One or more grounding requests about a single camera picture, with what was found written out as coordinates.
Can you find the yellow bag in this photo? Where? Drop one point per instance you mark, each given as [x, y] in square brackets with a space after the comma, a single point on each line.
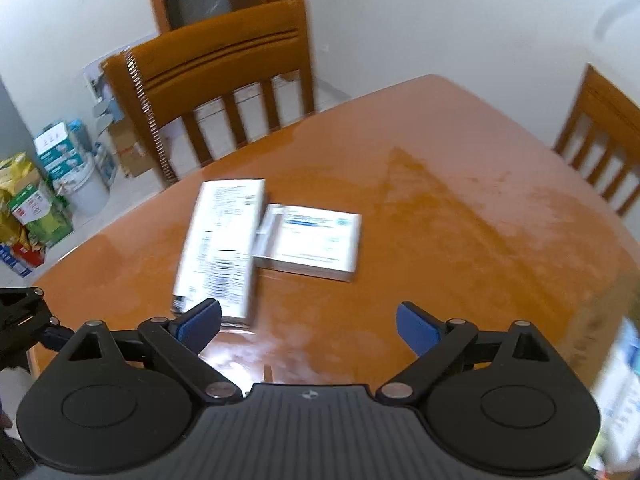
[15, 175]

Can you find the blue white pack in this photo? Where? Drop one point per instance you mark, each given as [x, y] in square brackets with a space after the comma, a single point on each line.
[106, 165]

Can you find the small cardboard box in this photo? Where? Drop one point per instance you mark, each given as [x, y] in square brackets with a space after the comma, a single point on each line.
[132, 157]

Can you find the red blue packet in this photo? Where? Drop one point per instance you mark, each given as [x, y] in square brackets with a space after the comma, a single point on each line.
[22, 255]

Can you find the white medicine box blue print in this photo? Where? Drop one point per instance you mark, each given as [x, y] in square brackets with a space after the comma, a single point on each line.
[315, 245]

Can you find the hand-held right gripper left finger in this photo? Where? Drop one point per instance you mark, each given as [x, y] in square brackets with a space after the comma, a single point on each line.
[197, 325]

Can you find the wooden chair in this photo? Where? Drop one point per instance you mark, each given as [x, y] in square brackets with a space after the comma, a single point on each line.
[210, 45]
[605, 110]

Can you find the long white medicine box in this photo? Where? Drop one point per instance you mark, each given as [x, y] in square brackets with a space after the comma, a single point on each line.
[220, 250]

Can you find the white printed box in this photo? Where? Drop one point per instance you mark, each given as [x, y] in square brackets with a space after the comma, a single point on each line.
[620, 385]

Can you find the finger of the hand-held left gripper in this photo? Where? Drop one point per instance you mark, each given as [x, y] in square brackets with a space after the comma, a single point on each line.
[55, 336]

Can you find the grey bin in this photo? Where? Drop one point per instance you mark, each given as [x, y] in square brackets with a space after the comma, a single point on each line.
[202, 0]

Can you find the green white box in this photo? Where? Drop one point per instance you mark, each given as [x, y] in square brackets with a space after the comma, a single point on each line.
[37, 210]

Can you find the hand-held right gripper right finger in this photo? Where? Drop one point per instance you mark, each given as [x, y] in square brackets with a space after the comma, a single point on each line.
[417, 327]

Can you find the wooden desktop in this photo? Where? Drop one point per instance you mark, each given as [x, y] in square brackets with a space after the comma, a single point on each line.
[425, 210]

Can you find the teal white carton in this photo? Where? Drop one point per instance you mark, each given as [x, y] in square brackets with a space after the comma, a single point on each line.
[57, 152]

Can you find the white plastic bucket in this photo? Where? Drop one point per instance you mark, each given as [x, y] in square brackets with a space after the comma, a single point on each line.
[85, 192]

